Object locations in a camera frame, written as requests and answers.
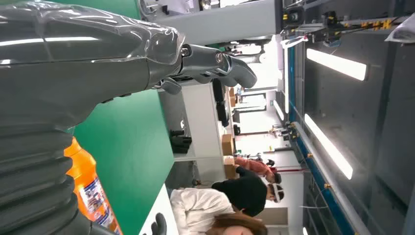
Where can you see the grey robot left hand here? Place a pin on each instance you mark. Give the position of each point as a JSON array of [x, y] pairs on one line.
[[81, 65]]

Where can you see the orange bottle with clear cap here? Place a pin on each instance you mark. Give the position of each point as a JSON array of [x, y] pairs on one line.
[[89, 191]]

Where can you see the green table cover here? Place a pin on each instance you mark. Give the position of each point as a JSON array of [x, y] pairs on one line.
[[129, 146]]

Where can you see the ribbed grey left arm sleeve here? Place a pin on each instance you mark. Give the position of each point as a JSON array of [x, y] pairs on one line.
[[32, 181]]

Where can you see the row of black chairs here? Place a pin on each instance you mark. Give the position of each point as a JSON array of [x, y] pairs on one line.
[[221, 103]]

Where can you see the large grey machine beam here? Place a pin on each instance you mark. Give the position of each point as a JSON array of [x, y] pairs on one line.
[[223, 22]]

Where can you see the person in white top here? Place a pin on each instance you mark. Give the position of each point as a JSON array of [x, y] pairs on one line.
[[197, 207]]

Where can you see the person in red top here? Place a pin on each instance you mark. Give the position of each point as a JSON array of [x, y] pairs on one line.
[[254, 166]]

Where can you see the short white ceiling light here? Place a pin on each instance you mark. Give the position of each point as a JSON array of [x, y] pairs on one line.
[[278, 110]]

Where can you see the person in black with headset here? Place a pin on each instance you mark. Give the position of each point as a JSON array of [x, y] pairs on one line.
[[243, 191]]

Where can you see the thin white ceiling light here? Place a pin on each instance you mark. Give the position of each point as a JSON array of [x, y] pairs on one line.
[[286, 81]]

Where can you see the blue overhead beam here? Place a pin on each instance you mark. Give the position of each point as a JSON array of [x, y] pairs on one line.
[[311, 162]]

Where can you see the long white ceiling light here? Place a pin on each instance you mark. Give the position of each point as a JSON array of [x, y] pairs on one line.
[[327, 146], [305, 231], [337, 64]]

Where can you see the white plastic bag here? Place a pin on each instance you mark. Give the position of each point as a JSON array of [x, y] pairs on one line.
[[403, 30]]

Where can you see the metal rail with yellow clips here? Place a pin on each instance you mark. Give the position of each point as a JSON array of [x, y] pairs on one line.
[[340, 27]]

